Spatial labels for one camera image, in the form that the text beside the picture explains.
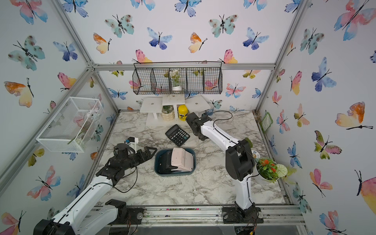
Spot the small white flower pot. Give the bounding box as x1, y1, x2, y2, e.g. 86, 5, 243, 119
168, 69, 182, 91

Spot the white mesh wall basket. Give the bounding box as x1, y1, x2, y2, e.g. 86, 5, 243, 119
36, 97, 104, 153

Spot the black wire wall basket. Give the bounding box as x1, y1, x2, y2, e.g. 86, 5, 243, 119
130, 61, 223, 95

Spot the aluminium front rail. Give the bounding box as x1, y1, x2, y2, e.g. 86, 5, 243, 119
63, 205, 306, 227

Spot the yellow plastic jar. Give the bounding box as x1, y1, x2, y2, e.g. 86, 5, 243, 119
178, 105, 189, 121

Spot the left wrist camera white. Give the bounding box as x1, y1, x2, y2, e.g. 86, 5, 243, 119
125, 137, 139, 152

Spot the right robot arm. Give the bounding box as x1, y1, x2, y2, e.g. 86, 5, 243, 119
186, 113, 261, 224

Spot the dark teal storage tray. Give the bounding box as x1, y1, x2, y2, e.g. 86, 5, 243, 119
154, 147, 196, 177

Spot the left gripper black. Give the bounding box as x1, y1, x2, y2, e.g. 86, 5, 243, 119
122, 146, 158, 170

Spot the flower bouquet pot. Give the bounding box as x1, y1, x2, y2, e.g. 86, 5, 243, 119
255, 158, 297, 185

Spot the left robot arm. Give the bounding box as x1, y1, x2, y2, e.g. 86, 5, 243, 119
33, 143, 157, 235

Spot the green framed card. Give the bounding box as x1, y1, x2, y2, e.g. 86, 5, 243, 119
260, 112, 273, 133

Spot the pink calculator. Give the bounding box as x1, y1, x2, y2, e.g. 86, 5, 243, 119
171, 148, 194, 172

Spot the black calculator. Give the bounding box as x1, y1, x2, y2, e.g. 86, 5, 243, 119
165, 124, 190, 147
158, 150, 176, 174

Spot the cream bubble plant pot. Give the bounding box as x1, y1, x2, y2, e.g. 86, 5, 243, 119
161, 105, 175, 121

